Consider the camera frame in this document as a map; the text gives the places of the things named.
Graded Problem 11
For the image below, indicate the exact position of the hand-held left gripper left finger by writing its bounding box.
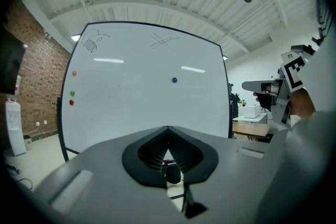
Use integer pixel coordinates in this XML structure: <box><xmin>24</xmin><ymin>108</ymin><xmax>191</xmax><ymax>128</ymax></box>
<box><xmin>34</xmin><ymin>125</ymin><xmax>185</xmax><ymax>224</ymax></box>

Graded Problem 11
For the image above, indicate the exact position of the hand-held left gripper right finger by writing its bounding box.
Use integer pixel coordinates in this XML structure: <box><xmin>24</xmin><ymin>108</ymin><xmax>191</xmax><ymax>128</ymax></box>
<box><xmin>167</xmin><ymin>125</ymin><xmax>275</xmax><ymax>224</ymax></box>

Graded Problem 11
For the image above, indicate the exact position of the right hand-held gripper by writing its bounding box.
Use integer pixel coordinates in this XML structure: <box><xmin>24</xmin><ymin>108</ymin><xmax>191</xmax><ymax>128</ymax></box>
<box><xmin>241</xmin><ymin>44</ymin><xmax>317</xmax><ymax>128</ymax></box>

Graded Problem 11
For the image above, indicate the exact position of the person's right forearm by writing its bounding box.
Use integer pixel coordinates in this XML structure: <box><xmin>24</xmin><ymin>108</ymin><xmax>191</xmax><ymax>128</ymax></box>
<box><xmin>287</xmin><ymin>88</ymin><xmax>336</xmax><ymax>166</ymax></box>

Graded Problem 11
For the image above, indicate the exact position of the white appliance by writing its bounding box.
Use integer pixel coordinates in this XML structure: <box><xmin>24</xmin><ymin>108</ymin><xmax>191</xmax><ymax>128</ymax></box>
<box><xmin>241</xmin><ymin>104</ymin><xmax>264</xmax><ymax>119</ymax></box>

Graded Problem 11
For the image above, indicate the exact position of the wooden table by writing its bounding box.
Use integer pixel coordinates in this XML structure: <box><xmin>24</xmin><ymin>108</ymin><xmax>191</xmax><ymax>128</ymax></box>
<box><xmin>232</xmin><ymin>112</ymin><xmax>271</xmax><ymax>143</ymax></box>

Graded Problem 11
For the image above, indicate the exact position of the person's white striped shirt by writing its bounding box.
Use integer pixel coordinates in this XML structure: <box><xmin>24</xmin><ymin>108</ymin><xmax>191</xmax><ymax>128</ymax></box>
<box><xmin>296</xmin><ymin>0</ymin><xmax>336</xmax><ymax>113</ymax></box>

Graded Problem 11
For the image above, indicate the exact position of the small grey trash bin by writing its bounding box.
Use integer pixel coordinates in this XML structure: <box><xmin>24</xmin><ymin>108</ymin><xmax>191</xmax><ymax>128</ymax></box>
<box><xmin>23</xmin><ymin>134</ymin><xmax>34</xmax><ymax>152</ymax></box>

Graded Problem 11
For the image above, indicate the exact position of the white water dispenser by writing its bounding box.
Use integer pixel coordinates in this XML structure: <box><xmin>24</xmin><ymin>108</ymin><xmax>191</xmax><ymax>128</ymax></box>
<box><xmin>5</xmin><ymin>83</ymin><xmax>27</xmax><ymax>157</ymax></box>

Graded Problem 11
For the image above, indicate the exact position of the white whiteboard with black frame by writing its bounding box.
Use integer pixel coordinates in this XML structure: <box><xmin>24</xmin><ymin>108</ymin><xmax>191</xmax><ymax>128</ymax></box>
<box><xmin>57</xmin><ymin>20</ymin><xmax>234</xmax><ymax>163</ymax></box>

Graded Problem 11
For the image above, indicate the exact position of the black floor cable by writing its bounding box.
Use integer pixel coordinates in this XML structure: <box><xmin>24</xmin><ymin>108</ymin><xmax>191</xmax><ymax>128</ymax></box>
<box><xmin>4</xmin><ymin>162</ymin><xmax>34</xmax><ymax>189</ymax></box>

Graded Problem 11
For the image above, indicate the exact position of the black wall screen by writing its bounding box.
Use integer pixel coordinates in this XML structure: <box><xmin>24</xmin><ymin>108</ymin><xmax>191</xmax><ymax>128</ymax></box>
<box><xmin>0</xmin><ymin>28</ymin><xmax>26</xmax><ymax>95</ymax></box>

